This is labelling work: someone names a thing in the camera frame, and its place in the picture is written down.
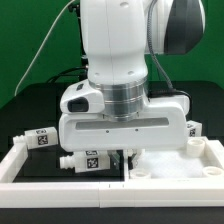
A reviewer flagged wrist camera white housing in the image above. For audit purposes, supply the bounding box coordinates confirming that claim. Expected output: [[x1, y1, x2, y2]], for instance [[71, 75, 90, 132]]
[[60, 81, 105, 114]]

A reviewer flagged black cable at base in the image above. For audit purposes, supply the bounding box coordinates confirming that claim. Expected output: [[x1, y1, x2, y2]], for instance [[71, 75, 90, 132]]
[[46, 66, 89, 84]]

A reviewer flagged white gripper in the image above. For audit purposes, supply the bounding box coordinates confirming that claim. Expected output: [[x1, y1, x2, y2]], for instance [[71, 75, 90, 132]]
[[59, 97, 188, 169]]

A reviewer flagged white U-shaped fence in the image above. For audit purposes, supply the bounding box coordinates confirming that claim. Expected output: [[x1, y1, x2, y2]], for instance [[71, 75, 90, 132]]
[[0, 143, 224, 208]]

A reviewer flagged white square table top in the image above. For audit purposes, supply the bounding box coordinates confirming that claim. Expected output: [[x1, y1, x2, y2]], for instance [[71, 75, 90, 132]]
[[125, 137, 224, 182]]

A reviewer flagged white cable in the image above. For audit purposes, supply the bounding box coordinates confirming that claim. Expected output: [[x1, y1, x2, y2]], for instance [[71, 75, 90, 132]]
[[14, 0, 77, 98]]

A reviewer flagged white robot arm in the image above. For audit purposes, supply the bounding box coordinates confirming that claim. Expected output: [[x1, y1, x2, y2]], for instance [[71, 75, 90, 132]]
[[59, 0, 205, 169]]

